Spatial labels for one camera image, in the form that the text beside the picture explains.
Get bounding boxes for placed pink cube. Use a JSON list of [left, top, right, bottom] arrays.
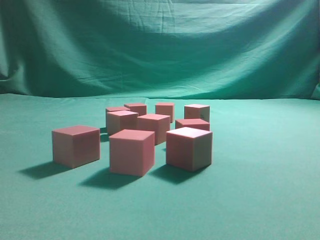
[[155, 102, 175, 123], [184, 104, 211, 122]]

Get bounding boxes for edge pink cube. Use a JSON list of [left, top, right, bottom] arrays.
[[105, 106, 130, 127]]

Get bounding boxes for column pink cube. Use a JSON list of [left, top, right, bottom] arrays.
[[137, 113, 171, 145], [51, 125, 101, 169], [175, 118, 210, 131], [165, 127, 213, 172], [124, 103, 147, 116], [106, 110, 139, 136], [109, 129, 155, 177]]

